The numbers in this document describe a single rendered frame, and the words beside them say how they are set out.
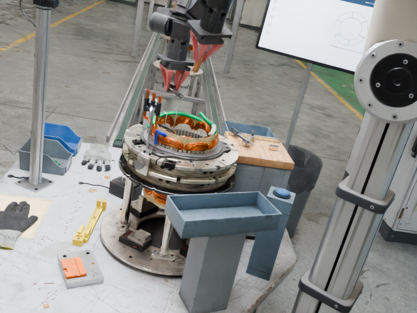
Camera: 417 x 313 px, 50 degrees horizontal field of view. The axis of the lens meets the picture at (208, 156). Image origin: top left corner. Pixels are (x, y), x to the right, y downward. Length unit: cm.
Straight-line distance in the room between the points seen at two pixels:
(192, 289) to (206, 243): 14
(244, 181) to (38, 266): 62
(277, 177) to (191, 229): 50
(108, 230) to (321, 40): 132
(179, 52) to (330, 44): 102
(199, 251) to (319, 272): 28
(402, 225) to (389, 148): 255
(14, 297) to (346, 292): 76
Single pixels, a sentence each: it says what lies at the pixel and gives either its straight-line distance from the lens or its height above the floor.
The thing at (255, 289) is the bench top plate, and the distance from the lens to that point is 129.
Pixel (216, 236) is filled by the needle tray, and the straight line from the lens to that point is 102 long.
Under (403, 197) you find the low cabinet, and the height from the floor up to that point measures 36.
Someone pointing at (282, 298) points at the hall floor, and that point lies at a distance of 259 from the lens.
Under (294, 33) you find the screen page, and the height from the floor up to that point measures 134.
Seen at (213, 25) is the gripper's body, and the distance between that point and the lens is 110.
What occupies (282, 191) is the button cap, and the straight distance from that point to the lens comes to 122.
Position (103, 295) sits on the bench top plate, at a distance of 117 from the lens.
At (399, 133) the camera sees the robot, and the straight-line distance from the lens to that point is 97.
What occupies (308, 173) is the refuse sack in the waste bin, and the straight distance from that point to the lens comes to 280.
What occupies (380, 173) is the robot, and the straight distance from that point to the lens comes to 99.
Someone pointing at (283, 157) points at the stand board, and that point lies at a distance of 140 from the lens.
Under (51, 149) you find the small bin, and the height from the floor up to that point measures 82.
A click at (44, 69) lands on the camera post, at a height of 117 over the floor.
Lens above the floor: 155
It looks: 23 degrees down
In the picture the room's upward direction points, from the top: 12 degrees clockwise
